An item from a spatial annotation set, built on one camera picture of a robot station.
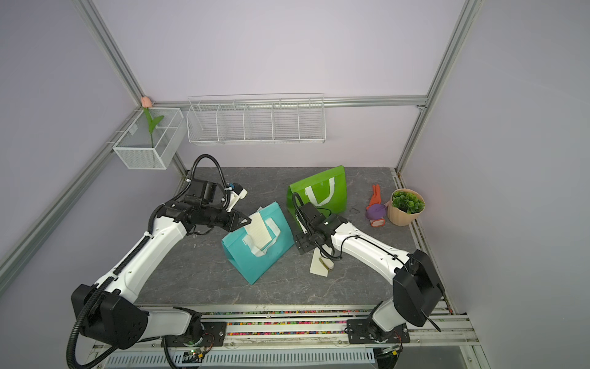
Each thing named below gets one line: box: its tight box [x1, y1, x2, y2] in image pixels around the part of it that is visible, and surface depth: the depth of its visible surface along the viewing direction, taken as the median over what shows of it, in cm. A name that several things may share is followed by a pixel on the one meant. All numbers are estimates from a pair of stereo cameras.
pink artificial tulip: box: [140, 96, 165, 149], surface depth 92 cm
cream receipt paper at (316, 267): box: [309, 243, 332, 278], surface depth 90 cm
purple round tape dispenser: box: [365, 202, 387, 228], surface depth 105 cm
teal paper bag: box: [221, 201, 295, 286], surface depth 79 cm
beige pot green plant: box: [387, 188, 426, 227], surface depth 93 cm
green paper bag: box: [286, 165, 349, 223], surface depth 93 cm
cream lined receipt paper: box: [244, 212, 272, 250], surface depth 81 cm
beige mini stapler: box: [318, 257, 335, 271], surface depth 88 cm
